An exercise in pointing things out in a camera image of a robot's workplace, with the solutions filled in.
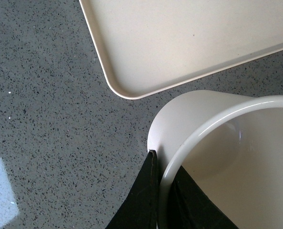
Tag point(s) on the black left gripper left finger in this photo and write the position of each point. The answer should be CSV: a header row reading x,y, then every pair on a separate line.
x,y
139,210

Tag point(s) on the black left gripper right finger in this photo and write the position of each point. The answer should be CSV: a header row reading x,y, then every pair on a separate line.
x,y
190,208

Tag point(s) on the white smiley mug black handle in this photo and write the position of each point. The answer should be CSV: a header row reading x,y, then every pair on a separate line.
x,y
231,146

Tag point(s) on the beige rectangular tray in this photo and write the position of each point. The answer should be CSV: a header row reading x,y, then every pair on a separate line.
x,y
148,46

